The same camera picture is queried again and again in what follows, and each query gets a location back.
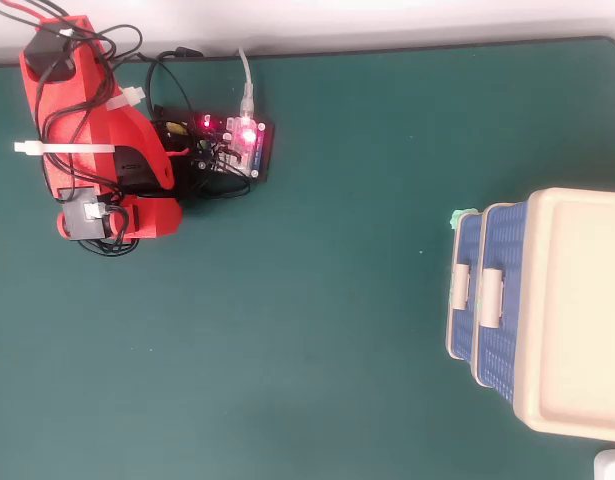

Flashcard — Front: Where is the black power cable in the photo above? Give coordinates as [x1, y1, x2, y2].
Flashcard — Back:
[145, 46, 204, 121]

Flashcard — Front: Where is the black controller board with LEDs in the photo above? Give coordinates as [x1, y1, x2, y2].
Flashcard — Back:
[154, 104, 276, 185]

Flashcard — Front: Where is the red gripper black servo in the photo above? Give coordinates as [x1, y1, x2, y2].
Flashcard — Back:
[56, 185, 184, 246]

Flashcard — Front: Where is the black servo cable bundle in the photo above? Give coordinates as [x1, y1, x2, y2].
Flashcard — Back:
[0, 0, 198, 259]

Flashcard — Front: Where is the short white zip tie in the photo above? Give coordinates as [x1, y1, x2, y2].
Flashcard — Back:
[106, 87, 146, 111]

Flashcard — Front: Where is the white rounded box corner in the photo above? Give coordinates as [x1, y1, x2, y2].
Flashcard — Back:
[594, 449, 615, 480]

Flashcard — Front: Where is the long white zip tie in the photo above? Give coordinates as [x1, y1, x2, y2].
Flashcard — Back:
[14, 141, 116, 157]

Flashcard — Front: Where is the dark green table mat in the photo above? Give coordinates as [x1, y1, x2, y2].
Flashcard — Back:
[0, 34, 615, 480]

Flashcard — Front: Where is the white USB cable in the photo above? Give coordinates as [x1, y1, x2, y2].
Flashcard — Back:
[236, 47, 259, 119]

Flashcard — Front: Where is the blue woven drawer beige handle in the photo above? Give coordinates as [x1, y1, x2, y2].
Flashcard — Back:
[449, 212, 483, 361]
[474, 202, 531, 406]

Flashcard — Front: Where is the green putty lump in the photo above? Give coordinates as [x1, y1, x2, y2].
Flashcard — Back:
[449, 208, 476, 231]

